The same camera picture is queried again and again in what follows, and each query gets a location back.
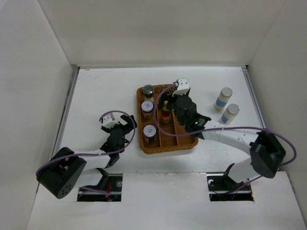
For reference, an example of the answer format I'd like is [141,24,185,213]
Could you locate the blue-label white granule bottle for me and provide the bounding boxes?
[214,87,233,111]

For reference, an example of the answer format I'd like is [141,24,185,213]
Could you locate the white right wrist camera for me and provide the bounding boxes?
[172,78,190,97]

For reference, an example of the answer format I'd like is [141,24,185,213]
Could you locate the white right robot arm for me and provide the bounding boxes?
[155,93,286,190]

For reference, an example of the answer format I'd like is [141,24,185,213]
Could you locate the red ketchup bottle yellow cap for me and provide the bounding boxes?
[161,101,172,124]

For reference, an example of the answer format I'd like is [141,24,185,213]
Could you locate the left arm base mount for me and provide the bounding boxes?
[76,168,123,202]

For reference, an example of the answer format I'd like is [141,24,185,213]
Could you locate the clear-cap salt grinder bottle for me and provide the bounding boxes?
[142,84,154,103]

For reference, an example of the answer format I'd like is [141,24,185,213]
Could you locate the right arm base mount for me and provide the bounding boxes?
[207,172,254,202]

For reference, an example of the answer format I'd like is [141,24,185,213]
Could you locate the white-lid brown spice jar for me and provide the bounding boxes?
[143,125,156,144]

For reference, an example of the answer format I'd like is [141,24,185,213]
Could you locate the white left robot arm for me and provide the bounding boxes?
[36,111,137,199]

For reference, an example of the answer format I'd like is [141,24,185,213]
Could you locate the orange-label spice jar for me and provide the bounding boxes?
[141,101,154,119]

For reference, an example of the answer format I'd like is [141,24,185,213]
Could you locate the brown wicker divided basket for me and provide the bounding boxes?
[136,87,198,154]

